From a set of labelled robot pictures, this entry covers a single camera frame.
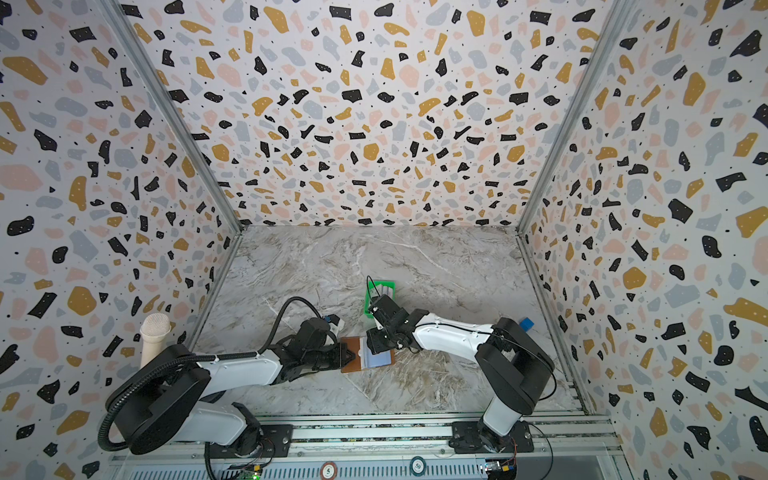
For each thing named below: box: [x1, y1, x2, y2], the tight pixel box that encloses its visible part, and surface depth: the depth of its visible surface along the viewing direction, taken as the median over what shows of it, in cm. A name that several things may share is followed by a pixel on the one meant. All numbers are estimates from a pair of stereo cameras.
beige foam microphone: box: [139, 313, 172, 369], surface depth 62 cm
